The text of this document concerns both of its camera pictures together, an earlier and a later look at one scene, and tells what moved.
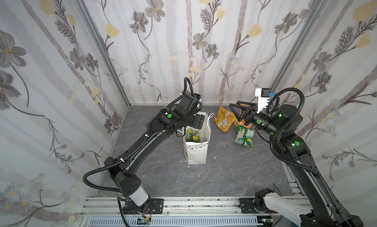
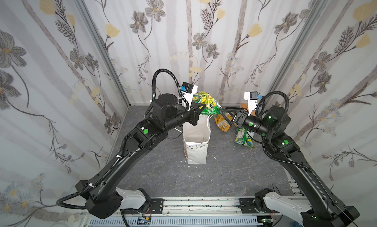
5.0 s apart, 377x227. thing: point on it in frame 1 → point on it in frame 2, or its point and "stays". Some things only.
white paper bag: [196, 140] stays
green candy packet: [244, 136] stays
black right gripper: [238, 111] → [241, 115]
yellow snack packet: [225, 119] stays
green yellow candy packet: [193, 136] → [212, 107]
